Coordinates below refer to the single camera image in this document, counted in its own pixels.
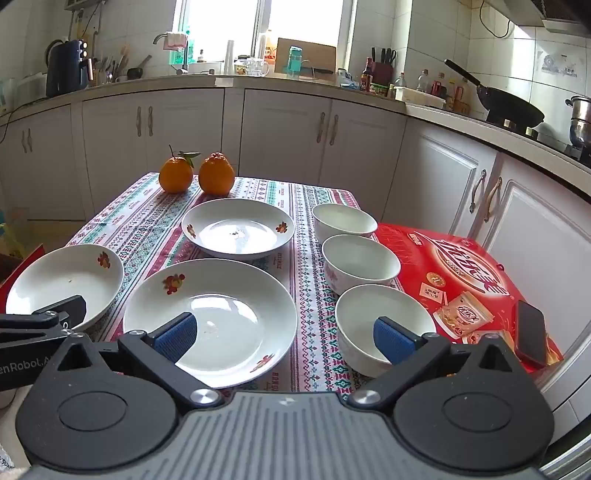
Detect white kitchen cabinets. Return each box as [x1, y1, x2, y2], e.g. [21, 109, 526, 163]
[0, 85, 591, 416]

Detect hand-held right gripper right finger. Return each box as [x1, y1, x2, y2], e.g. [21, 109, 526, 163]
[347, 316, 518, 414]

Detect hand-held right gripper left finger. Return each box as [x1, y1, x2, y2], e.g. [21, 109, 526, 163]
[51, 311, 227, 414]

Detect utensil holder with utensils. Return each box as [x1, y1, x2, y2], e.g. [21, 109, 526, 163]
[91, 45, 129, 86]

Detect bumpy orange without leaf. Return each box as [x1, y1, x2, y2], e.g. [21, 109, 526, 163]
[198, 151, 235, 197]

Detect kitchen countertop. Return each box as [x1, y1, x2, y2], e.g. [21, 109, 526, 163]
[0, 74, 591, 204]

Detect small black pot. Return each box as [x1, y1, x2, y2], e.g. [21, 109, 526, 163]
[126, 55, 153, 80]

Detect clear plastic oil bottle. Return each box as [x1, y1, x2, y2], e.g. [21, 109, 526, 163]
[260, 30, 276, 73]

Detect patterned tablecloth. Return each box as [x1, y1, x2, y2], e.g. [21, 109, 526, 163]
[67, 173, 398, 402]

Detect dark red knife block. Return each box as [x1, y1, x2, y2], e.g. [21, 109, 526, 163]
[371, 47, 398, 86]

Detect white bowl with pink flowers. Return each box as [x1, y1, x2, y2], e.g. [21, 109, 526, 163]
[322, 234, 402, 296]
[311, 203, 378, 245]
[335, 285, 437, 378]

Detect wooden cutting board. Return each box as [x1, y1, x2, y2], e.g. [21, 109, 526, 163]
[275, 38, 337, 75]

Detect black kettle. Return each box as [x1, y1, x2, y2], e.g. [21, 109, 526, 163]
[45, 39, 66, 70]

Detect black cable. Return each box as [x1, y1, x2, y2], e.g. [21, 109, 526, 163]
[479, 0, 516, 40]

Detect white plate with fruit print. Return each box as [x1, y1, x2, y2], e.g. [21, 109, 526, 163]
[6, 244, 125, 331]
[123, 259, 299, 389]
[181, 198, 295, 258]

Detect black wok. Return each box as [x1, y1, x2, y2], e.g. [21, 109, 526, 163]
[444, 58, 546, 129]

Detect orange with green leaf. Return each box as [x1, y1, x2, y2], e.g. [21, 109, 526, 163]
[158, 144, 201, 193]

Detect range hood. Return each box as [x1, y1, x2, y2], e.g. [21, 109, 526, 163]
[487, 0, 591, 34]

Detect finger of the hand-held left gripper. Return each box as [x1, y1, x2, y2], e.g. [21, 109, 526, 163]
[0, 295, 88, 344]

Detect dark blue air fryer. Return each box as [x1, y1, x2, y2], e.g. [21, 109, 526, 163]
[45, 39, 94, 98]

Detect black smartphone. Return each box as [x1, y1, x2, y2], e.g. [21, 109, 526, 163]
[514, 300, 548, 368]

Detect metal faucet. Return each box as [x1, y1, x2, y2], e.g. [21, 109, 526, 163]
[153, 33, 191, 75]

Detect steel pot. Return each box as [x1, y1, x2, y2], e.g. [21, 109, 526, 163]
[565, 95, 591, 149]

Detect window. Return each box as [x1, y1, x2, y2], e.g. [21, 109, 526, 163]
[174, 0, 359, 62]

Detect gas stove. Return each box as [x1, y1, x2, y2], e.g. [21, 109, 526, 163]
[482, 116, 591, 167]

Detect green dish soap bottle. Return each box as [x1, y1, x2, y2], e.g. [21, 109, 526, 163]
[169, 39, 195, 66]

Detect red snack box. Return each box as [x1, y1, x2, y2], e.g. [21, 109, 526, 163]
[373, 224, 565, 371]

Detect white plastic tray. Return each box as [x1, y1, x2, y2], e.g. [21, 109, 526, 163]
[394, 88, 447, 108]

